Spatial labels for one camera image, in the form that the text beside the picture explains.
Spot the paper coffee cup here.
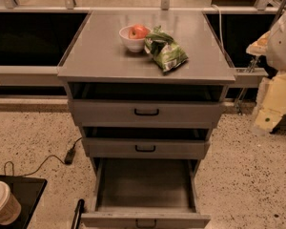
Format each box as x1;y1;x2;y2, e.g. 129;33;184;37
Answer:
0;181;21;225

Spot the grey middle drawer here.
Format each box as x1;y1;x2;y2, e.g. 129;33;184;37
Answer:
83;127;210;159

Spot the grey top drawer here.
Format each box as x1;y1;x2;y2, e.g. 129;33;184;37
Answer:
68;93;223;128

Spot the red apple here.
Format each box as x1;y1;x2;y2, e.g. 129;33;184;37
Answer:
129;24;150;39

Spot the black power adapter cable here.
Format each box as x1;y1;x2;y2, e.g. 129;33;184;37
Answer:
3;136;83;177

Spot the black side table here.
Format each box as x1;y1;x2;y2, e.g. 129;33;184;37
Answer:
0;175;48;229

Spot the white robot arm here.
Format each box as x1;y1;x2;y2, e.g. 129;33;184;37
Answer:
246;11;286;133

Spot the white bowl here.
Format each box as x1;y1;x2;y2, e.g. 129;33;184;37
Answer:
119;25;145;52

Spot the grey bottom drawer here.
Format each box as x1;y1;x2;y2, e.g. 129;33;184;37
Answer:
81;158;211;229

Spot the green chip bag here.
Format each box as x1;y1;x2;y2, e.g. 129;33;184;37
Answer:
145;26;188;73

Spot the white cable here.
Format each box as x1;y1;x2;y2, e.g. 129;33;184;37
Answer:
211;4;226;54

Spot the grey drawer cabinet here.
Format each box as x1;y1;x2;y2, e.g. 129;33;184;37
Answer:
56;10;237;177

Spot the black handle bar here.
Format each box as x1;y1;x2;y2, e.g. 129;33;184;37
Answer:
71;198;85;229

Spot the grey drawer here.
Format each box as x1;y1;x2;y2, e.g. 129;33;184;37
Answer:
81;158;211;229
68;93;223;128
83;127;210;159

